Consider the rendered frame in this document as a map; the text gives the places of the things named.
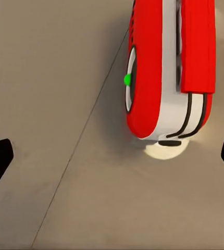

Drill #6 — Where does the radio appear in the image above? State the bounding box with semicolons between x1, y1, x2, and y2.
124;0;216;146

